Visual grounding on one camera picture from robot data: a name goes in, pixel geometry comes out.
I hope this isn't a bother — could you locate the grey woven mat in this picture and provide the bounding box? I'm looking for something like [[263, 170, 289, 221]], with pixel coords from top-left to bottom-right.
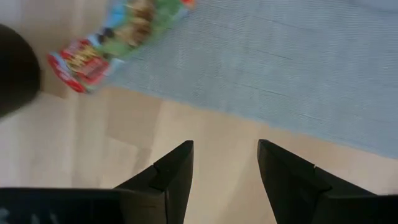
[[105, 0, 398, 160]]

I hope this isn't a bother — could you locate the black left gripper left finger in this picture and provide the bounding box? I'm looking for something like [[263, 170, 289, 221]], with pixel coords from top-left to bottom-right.
[[113, 139, 195, 224]]

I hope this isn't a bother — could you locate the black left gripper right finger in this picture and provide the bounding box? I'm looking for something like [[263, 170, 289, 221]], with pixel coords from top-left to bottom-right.
[[257, 139, 377, 224]]

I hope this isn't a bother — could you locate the green plant in black pot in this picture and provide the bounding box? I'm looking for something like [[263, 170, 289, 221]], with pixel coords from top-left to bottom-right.
[[0, 24, 42, 119]]

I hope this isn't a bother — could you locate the red-ended granola bar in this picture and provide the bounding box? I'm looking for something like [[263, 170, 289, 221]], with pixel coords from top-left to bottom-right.
[[46, 0, 197, 94]]

